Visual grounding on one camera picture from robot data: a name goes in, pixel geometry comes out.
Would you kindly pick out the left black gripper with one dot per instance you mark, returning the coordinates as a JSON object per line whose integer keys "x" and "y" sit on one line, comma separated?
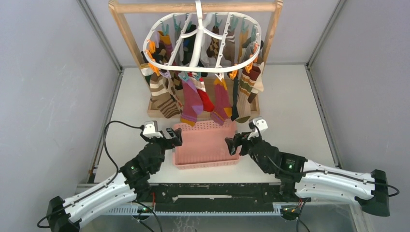
{"x": 176, "y": 140}

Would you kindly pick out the black sock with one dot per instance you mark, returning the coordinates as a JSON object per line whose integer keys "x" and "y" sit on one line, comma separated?
{"x": 235, "y": 113}

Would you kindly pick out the maroon purple striped sock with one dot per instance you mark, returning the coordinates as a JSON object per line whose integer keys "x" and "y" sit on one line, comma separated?
{"x": 193, "y": 105}

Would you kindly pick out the brown argyle sock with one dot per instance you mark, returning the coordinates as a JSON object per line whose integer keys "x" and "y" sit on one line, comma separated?
{"x": 213, "y": 48}

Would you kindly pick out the pink perforated plastic basket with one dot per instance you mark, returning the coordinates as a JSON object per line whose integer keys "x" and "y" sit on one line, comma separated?
{"x": 204, "y": 146}

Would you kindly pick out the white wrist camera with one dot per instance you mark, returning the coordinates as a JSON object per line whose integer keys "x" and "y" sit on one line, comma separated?
{"x": 150, "y": 129}
{"x": 258, "y": 126}

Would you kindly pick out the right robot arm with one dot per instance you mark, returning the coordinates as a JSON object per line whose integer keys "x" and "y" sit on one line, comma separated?
{"x": 304, "y": 178}

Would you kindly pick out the white oval clip hanger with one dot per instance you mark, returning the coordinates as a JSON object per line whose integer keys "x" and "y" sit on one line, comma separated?
{"x": 195, "y": 25}

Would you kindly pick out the red sock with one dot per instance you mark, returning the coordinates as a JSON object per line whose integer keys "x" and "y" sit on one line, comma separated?
{"x": 208, "y": 106}

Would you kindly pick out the brown white striped sock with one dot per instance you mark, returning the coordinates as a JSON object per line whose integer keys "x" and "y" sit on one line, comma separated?
{"x": 162, "y": 96}

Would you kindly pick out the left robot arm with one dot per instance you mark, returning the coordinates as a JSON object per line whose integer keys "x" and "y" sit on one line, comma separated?
{"x": 128, "y": 181}

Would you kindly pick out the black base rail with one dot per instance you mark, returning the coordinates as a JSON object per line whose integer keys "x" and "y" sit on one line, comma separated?
{"x": 217, "y": 197}

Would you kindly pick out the wooden hanger rack frame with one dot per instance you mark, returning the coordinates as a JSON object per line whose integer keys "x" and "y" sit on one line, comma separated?
{"x": 135, "y": 21}

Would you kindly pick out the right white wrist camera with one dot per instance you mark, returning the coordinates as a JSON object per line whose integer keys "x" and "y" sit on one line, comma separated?
{"x": 258, "y": 126}

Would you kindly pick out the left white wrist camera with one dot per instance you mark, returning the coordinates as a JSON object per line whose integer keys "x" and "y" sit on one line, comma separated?
{"x": 150, "y": 129}

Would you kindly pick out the maroon yellow purple sock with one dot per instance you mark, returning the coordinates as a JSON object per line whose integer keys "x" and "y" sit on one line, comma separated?
{"x": 222, "y": 107}

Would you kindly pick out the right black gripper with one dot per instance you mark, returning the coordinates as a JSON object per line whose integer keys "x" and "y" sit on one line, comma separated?
{"x": 238, "y": 140}

